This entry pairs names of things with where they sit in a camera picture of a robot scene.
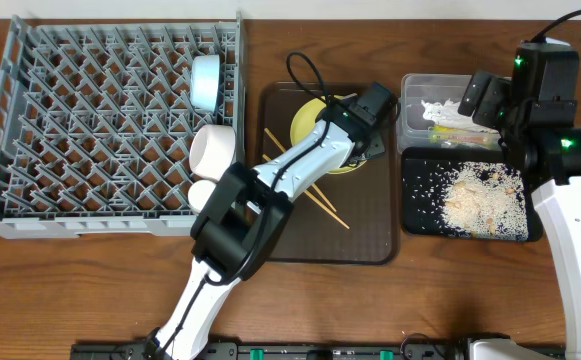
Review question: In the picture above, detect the white tissue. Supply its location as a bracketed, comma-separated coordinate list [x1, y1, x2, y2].
[421, 99, 494, 133]

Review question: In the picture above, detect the green orange snack wrapper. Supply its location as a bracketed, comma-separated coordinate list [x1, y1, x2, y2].
[429, 125, 499, 150]

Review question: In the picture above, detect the yellow round plate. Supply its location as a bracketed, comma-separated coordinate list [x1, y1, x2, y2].
[290, 99, 366, 175]

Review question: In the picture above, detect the wooden chopstick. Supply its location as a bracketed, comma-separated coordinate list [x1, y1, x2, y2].
[261, 153, 351, 230]
[264, 128, 337, 212]

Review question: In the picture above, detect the white round bowl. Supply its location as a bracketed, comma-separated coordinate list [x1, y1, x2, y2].
[189, 124, 236, 182]

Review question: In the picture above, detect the white cup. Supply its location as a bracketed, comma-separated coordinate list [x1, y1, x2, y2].
[187, 179, 216, 214]

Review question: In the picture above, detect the light blue bowl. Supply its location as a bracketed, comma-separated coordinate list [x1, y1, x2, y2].
[190, 55, 220, 112]

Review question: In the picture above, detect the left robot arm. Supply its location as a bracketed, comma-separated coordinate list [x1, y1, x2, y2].
[142, 83, 397, 359]

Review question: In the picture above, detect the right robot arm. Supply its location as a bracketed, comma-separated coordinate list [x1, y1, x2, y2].
[458, 40, 581, 359]

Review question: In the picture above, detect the black waste tray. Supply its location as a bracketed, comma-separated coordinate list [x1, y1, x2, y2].
[400, 145, 544, 243]

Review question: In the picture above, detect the clear plastic bin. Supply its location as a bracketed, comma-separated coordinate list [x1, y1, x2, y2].
[397, 73, 486, 152]

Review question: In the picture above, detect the brown serving tray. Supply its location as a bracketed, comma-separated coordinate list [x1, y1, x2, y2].
[255, 82, 400, 265]

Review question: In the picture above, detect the spilled rice pile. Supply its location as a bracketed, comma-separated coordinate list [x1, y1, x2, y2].
[409, 160, 530, 240]

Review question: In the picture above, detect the grey plastic dish rack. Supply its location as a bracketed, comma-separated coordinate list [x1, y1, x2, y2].
[0, 17, 247, 239]

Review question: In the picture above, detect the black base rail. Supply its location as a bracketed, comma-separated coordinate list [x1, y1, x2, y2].
[69, 341, 469, 360]

